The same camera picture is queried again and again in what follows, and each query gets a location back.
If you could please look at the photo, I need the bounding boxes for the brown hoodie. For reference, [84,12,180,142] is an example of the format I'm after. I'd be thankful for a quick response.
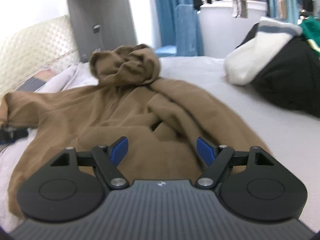
[1,44,264,217]

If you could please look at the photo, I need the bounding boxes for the patchwork pillow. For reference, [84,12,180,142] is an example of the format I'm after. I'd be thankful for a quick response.
[16,68,57,92]

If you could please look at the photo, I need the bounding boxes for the blue covered chair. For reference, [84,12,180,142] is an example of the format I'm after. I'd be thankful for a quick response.
[155,4,204,57]

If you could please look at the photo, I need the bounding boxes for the grey white wardrobe cabinet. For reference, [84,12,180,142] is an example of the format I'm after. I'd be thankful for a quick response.
[64,0,162,63]

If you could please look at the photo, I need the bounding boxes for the striped hanging garment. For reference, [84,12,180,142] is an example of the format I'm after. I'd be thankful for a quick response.
[232,0,249,18]

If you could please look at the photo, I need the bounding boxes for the green garment on bed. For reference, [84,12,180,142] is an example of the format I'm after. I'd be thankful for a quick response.
[300,16,320,56]

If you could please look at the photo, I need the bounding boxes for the blue curtain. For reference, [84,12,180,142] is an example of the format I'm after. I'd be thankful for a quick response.
[155,0,203,56]

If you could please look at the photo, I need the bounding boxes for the wall socket with charger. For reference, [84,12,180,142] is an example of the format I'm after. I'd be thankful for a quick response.
[93,24,101,34]

